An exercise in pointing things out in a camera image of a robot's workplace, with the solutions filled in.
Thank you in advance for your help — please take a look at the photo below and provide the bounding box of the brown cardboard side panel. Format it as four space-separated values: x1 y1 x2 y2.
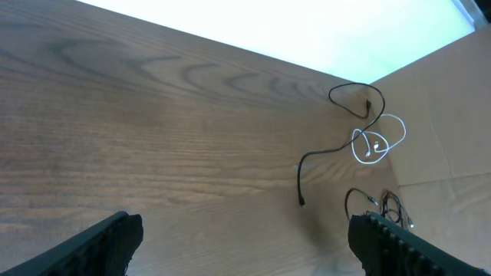
375 28 490 269

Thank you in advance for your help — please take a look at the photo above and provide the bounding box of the black USB cable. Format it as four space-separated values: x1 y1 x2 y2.
344 187 415 230
297 82 386 208

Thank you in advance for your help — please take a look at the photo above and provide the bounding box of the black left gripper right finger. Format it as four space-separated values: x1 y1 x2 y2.
348 212 489 276

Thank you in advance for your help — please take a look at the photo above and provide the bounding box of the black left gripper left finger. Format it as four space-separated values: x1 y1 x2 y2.
3 211 143 276

